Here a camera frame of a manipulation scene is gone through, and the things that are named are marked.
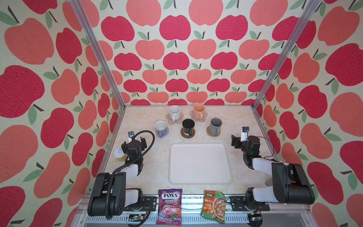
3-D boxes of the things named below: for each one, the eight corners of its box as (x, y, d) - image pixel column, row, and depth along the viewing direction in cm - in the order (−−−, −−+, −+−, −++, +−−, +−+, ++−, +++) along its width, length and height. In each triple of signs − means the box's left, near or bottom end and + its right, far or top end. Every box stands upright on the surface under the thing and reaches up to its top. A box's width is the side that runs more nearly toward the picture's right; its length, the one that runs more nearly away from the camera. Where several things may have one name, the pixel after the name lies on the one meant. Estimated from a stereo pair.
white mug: (174, 123, 109) (173, 117, 103) (166, 115, 115) (166, 108, 109) (184, 118, 113) (184, 111, 107) (176, 110, 118) (176, 103, 112)
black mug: (180, 135, 105) (180, 126, 96) (184, 125, 110) (185, 116, 102) (190, 138, 102) (191, 130, 94) (194, 129, 108) (195, 120, 100)
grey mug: (210, 140, 102) (212, 130, 93) (208, 127, 110) (210, 117, 101) (220, 140, 102) (224, 130, 93) (217, 127, 110) (221, 117, 101)
